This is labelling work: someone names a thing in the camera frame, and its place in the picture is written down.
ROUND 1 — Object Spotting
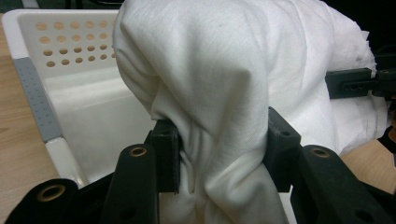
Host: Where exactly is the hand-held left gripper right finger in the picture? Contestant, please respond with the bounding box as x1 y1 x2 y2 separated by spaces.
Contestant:
262 106 303 193

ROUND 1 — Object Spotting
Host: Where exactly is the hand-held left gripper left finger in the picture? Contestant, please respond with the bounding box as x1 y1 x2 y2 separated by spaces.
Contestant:
144 119 183 196

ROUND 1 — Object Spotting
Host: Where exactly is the white perforated plastic basket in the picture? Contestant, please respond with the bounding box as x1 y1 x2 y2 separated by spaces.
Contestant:
1 8 176 191

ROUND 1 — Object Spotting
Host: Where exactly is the white cloth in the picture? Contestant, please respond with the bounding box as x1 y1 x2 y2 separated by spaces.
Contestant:
112 0 390 224

